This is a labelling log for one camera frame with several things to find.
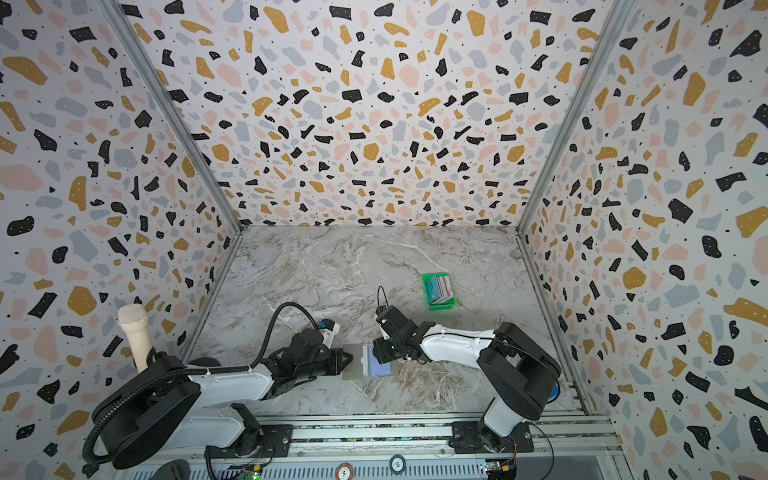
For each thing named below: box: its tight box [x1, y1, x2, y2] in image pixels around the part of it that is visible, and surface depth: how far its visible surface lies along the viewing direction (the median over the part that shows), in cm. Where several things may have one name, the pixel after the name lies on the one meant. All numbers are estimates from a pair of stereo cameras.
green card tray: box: [422, 273, 457, 311], surface depth 100 cm
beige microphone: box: [117, 303, 152, 373], surface depth 64 cm
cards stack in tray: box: [426, 275, 453, 306], surface depth 102 cm
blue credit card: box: [369, 345, 391, 377], surface depth 87 cm
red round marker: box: [335, 463, 354, 480], surface depth 71 cm
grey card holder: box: [342, 343, 393, 381], surface depth 87 cm
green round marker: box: [389, 454, 407, 476], surface depth 72 cm
